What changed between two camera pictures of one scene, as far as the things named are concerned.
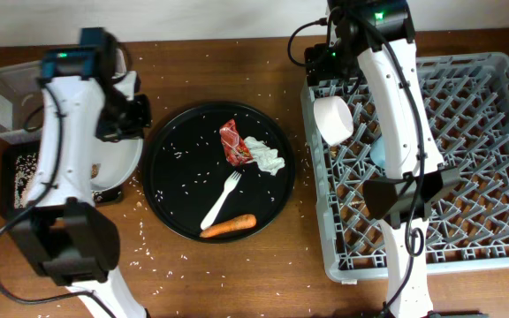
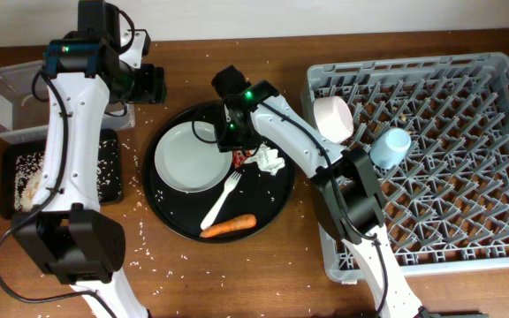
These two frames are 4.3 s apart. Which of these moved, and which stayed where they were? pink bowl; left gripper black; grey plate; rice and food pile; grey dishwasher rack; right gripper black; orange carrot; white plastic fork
Moved: right gripper black; left gripper black; grey plate
Stayed: grey dishwasher rack; orange carrot; white plastic fork; pink bowl; rice and food pile
